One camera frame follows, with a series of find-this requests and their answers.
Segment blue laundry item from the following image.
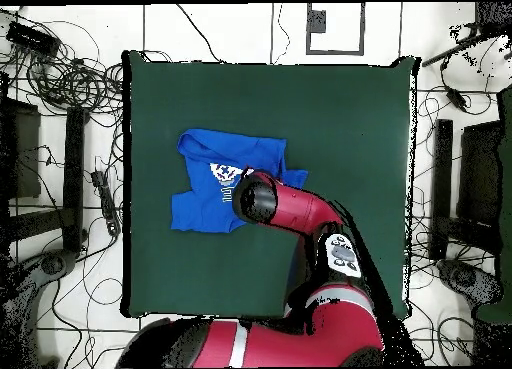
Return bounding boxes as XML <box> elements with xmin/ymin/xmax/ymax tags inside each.
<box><xmin>170</xmin><ymin>128</ymin><xmax>309</xmax><ymax>234</ymax></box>

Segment dark green table cloth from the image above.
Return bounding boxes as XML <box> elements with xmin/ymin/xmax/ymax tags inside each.
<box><xmin>475</xmin><ymin>84</ymin><xmax>512</xmax><ymax>326</ymax></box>
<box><xmin>121</xmin><ymin>50</ymin><xmax>419</xmax><ymax>319</ymax></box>

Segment black power strip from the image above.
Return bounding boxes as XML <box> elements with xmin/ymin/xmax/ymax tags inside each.
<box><xmin>90</xmin><ymin>170</ymin><xmax>122</xmax><ymax>237</ymax></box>

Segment black stand bar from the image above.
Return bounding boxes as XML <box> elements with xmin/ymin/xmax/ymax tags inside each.
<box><xmin>429</xmin><ymin>118</ymin><xmax>454</xmax><ymax>261</ymax></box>
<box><xmin>61</xmin><ymin>106</ymin><xmax>86</xmax><ymax>254</ymax></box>

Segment black box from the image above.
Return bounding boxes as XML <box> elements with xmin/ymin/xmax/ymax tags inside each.
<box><xmin>457</xmin><ymin>120</ymin><xmax>503</xmax><ymax>226</ymax></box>
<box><xmin>0</xmin><ymin>98</ymin><xmax>42</xmax><ymax>200</ymax></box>

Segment grey stand foot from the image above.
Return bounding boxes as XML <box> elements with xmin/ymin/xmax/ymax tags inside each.
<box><xmin>435</xmin><ymin>258</ymin><xmax>501</xmax><ymax>308</ymax></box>
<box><xmin>7</xmin><ymin>248</ymin><xmax>79</xmax><ymax>368</ymax></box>

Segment black rod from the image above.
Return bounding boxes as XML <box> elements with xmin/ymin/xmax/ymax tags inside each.
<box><xmin>421</xmin><ymin>32</ymin><xmax>493</xmax><ymax>68</ymax></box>

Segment black power brick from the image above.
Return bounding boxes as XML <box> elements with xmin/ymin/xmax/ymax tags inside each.
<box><xmin>5</xmin><ymin>20</ymin><xmax>61</xmax><ymax>58</ymax></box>

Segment grey floor frame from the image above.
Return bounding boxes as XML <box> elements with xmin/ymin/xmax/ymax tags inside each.
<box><xmin>306</xmin><ymin>2</ymin><xmax>366</xmax><ymax>56</ymax></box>

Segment tangled black cables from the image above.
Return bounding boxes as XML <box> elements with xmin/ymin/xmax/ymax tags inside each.
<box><xmin>0</xmin><ymin>8</ymin><xmax>125</xmax><ymax>126</ymax></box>

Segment black cable adapter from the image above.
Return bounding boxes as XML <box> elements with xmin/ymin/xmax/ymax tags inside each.
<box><xmin>445</xmin><ymin>86</ymin><xmax>469</xmax><ymax>112</ymax></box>

